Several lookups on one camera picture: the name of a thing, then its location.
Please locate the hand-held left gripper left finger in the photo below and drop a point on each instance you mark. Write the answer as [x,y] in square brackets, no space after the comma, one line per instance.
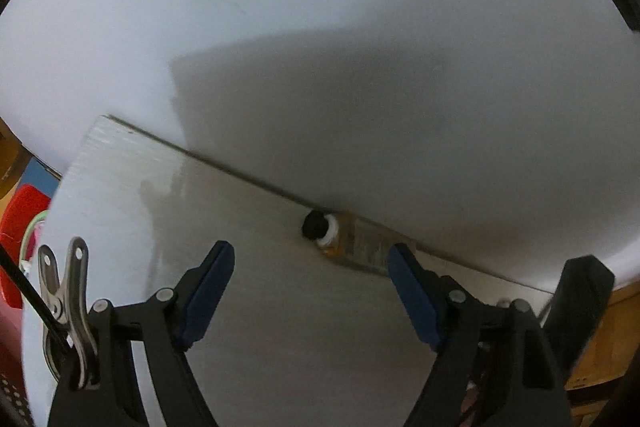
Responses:
[215,282]

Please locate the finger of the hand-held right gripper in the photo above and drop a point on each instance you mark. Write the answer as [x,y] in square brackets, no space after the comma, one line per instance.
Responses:
[580,302]

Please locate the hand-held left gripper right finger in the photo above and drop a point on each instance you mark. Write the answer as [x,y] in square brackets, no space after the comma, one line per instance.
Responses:
[410,292]

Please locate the amber bottle with black cap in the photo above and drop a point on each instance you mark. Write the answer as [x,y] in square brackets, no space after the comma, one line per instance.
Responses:
[345,237]

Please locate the red bin with green rim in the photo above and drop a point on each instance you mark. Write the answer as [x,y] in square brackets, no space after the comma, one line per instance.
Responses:
[12,287]

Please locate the light wooden furniture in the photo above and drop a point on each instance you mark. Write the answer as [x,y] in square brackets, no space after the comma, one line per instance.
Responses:
[610,332]

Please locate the metal spring clip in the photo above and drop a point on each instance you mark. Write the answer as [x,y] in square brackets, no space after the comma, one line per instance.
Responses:
[60,287]

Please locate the blue foam floor mat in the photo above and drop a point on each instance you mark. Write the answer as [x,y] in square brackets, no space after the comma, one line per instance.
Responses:
[37,172]

